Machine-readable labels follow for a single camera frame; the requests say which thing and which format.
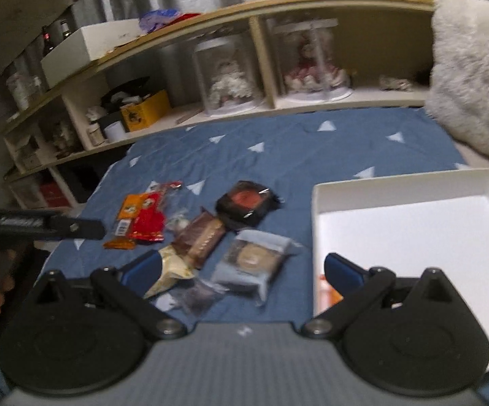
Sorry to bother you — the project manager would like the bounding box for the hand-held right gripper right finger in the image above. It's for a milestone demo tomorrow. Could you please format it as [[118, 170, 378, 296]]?
[[302, 252, 457, 340]]

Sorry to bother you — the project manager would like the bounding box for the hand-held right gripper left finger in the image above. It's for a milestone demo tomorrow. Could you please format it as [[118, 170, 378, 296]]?
[[36, 250, 186, 341]]

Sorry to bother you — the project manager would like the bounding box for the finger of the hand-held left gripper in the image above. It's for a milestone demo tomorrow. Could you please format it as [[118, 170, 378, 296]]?
[[53, 216, 105, 240]]

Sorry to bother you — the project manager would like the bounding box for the shallow white box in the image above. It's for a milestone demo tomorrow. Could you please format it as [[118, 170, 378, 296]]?
[[311, 168, 489, 368]]

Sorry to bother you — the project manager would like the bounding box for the black red pastry packet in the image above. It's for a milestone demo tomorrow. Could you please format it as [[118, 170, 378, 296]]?
[[215, 180, 281, 231]]

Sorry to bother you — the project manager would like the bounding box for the orange plastic packet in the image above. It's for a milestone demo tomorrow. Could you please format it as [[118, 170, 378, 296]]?
[[318, 274, 343, 310]]

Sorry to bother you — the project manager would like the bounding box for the cream yellow snack packet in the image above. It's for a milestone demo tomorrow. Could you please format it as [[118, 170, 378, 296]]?
[[143, 243, 198, 299]]

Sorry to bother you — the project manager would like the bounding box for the small white wrapper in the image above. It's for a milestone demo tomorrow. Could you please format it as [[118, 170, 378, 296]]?
[[153, 293, 179, 311]]

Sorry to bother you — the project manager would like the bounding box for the orange snack packet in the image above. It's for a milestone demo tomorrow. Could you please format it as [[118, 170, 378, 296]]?
[[103, 194, 143, 251]]

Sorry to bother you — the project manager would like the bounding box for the red box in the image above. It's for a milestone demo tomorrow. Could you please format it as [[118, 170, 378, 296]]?
[[40, 184, 64, 209]]

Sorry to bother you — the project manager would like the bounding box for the red snack packet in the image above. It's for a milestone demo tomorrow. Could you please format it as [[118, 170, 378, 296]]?
[[128, 181, 183, 244]]

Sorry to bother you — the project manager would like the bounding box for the small dark snack packet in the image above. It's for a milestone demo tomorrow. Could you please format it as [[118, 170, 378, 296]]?
[[177, 279, 228, 317]]

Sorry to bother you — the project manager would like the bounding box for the small clear snack packet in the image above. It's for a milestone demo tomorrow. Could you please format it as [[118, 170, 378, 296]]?
[[164, 208, 194, 233]]

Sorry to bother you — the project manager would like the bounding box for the brown chocolate snack packet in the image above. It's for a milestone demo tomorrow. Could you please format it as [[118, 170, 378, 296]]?
[[172, 207, 227, 269]]

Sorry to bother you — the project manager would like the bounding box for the grey blue pastry packet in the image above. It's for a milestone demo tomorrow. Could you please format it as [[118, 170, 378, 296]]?
[[210, 228, 304, 305]]

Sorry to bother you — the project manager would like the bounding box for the small brown jar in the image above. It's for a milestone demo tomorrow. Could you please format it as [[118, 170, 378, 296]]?
[[87, 122, 106, 146]]

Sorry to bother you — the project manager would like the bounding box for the white cup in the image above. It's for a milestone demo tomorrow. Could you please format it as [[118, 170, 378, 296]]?
[[103, 120, 127, 142]]

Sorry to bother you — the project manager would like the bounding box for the blue triangle print bedsheet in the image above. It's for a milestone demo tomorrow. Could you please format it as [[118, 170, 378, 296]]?
[[33, 108, 469, 335]]

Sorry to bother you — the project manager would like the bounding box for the clear plastic jar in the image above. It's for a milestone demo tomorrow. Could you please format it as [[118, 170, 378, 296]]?
[[6, 72, 44, 111]]

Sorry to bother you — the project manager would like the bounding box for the yellow cardboard box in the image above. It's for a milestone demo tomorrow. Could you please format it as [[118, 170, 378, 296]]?
[[119, 90, 172, 133]]

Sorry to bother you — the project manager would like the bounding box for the black bag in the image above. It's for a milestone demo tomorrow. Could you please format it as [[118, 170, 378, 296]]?
[[101, 77, 151, 113]]

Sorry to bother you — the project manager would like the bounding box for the white storage crate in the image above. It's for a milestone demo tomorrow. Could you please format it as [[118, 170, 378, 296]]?
[[40, 19, 150, 89]]

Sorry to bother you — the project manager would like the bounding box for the silver trinket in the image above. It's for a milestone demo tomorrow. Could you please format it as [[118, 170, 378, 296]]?
[[379, 75, 414, 91]]

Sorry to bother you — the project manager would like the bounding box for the white doll display case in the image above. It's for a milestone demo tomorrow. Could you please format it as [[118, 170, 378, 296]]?
[[191, 36, 268, 119]]

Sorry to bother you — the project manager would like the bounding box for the red doll display case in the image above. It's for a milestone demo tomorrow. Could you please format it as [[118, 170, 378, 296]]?
[[267, 17, 353, 102]]

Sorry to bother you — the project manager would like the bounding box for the brown paper sheet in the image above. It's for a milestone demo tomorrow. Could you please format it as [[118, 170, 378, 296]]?
[[0, 0, 137, 72]]

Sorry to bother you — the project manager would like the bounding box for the purple plastic bag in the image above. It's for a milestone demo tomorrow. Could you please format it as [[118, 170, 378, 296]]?
[[138, 8, 181, 32]]

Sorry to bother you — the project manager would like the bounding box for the wooden shelf unit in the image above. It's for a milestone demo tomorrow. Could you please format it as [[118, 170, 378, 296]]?
[[1, 0, 437, 208]]

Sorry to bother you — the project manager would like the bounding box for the fluffy white pillow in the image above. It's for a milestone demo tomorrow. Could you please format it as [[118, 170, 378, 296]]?
[[424, 0, 489, 174]]

